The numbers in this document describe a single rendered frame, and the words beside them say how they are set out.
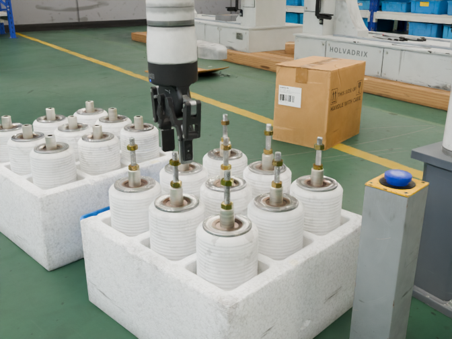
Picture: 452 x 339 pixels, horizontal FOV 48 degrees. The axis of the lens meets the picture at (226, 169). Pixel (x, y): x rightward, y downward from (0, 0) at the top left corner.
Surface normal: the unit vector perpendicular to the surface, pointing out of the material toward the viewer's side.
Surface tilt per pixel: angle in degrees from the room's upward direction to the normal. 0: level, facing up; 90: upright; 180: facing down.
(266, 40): 90
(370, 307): 90
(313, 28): 90
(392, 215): 90
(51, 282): 0
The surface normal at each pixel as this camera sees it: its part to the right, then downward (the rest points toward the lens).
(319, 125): -0.65, 0.27
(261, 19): 0.55, 0.29
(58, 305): 0.00, -0.94
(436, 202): -0.83, 0.19
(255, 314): 0.72, 0.25
